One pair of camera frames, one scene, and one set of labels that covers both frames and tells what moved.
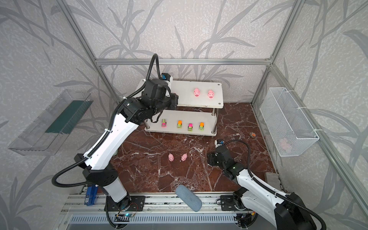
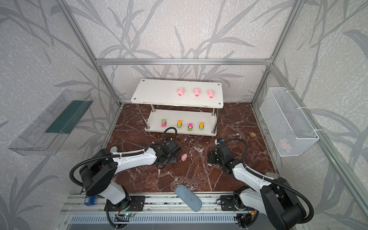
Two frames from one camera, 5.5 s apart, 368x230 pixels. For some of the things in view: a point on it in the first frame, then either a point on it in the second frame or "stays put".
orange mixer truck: (201, 126) stays put
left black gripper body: (173, 100) → (168, 156)
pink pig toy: (196, 92) stays put
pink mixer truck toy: (190, 127) stays put
